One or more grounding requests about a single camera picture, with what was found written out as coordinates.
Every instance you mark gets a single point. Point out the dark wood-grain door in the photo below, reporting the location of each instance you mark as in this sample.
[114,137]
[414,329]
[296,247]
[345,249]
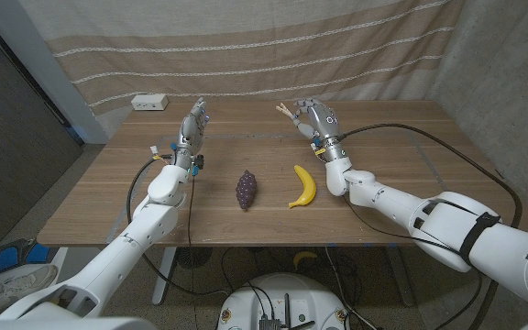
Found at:
[12,151]

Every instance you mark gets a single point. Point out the beige striped backdrop cloth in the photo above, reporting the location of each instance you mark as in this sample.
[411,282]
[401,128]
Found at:
[245,59]

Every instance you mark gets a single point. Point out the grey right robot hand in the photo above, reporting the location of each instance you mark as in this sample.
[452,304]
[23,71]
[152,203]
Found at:
[326,126]

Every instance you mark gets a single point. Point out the black round floor grille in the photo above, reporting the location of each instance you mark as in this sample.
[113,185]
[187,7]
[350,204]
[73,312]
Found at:
[194,257]

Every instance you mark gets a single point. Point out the yellow banana under table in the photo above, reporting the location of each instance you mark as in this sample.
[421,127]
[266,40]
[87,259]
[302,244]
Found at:
[303,256]

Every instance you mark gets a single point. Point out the yellow toy banana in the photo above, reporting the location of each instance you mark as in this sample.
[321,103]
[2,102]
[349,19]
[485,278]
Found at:
[308,185]

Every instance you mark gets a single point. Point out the blue foot pedal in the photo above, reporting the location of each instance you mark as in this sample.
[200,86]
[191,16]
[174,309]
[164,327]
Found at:
[5,259]

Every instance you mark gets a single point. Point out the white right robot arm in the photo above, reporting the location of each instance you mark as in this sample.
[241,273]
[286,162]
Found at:
[429,215]

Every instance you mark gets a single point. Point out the wooden clothespin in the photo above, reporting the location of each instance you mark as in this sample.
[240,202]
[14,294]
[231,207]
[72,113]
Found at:
[286,111]

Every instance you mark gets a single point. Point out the purple toy grapes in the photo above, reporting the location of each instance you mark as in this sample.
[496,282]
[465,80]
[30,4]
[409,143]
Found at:
[246,190]

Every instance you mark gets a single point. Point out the pale door frame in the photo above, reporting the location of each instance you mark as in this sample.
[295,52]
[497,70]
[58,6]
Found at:
[53,78]

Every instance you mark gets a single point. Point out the white sneaker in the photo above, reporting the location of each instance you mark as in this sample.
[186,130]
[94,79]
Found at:
[25,282]

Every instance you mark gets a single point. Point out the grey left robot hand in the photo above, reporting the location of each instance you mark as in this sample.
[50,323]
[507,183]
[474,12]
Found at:
[191,135]

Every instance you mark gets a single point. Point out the white power strip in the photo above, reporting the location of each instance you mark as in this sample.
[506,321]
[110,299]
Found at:
[149,102]

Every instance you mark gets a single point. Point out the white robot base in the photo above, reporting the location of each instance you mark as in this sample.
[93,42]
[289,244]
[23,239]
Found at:
[310,293]

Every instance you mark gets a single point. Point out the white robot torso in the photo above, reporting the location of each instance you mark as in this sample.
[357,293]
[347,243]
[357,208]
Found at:
[62,324]

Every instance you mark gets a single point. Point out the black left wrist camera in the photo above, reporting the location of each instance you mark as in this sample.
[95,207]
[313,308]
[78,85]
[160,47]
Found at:
[199,164]

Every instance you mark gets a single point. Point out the white table leg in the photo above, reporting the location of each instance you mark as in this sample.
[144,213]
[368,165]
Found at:
[400,279]
[165,275]

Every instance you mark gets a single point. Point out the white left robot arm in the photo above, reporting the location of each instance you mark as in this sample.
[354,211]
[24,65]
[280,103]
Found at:
[122,247]

